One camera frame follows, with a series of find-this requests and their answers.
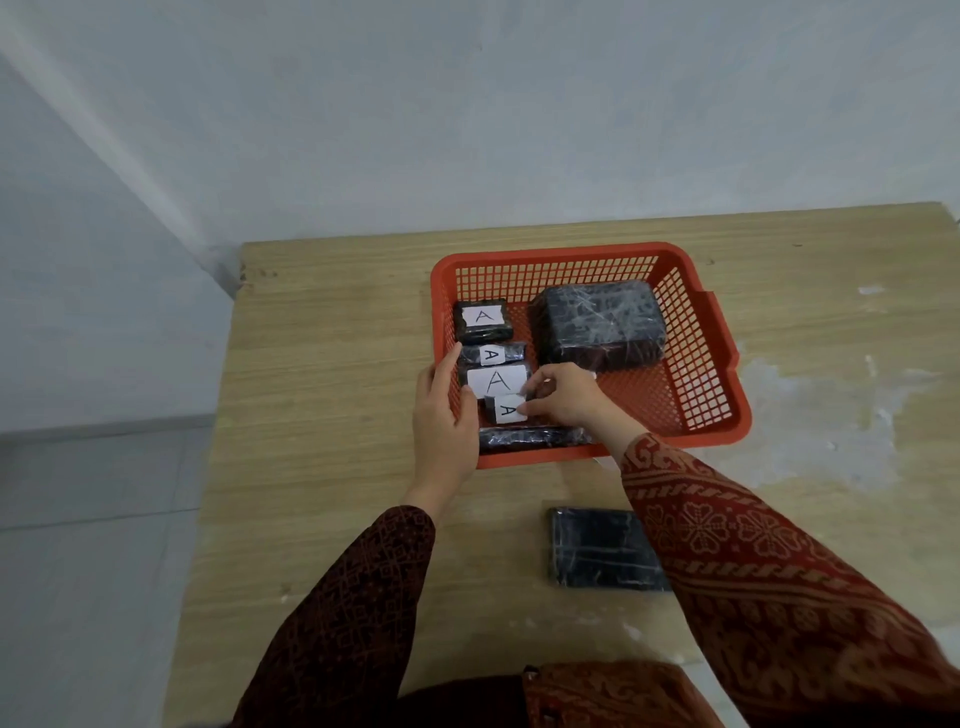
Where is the person's right hand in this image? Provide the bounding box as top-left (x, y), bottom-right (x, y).
top-left (516, 363), bottom-right (649, 459)

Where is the person's left hand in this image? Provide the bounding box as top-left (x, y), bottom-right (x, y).
top-left (410, 341), bottom-right (482, 516)

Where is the small black package white label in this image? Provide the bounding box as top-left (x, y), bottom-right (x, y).
top-left (483, 393), bottom-right (531, 426)

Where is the red plastic mesh basket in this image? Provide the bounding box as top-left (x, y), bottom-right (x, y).
top-left (430, 241), bottom-right (753, 471)

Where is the person's left forearm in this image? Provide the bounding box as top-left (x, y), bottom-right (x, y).
top-left (228, 487), bottom-right (438, 728)

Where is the person's right forearm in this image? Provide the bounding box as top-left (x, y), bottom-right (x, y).
top-left (600, 417), bottom-right (960, 728)

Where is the long black unlabelled package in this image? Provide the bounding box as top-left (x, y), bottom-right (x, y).
top-left (478, 425), bottom-right (594, 455)

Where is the black package large white label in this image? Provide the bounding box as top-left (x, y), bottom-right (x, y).
top-left (459, 363), bottom-right (534, 401)

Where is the narrow black package small label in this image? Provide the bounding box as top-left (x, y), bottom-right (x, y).
top-left (458, 342), bottom-right (528, 369)

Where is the square black package white label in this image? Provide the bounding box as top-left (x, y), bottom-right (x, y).
top-left (452, 299), bottom-right (516, 345)

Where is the large black wrapped package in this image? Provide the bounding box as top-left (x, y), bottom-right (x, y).
top-left (529, 280), bottom-right (669, 373)

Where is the flat black wrapped packet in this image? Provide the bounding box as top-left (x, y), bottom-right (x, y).
top-left (546, 507), bottom-right (672, 594)

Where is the person's red patterned garment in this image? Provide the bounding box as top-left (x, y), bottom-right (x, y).
top-left (396, 660), bottom-right (726, 728)

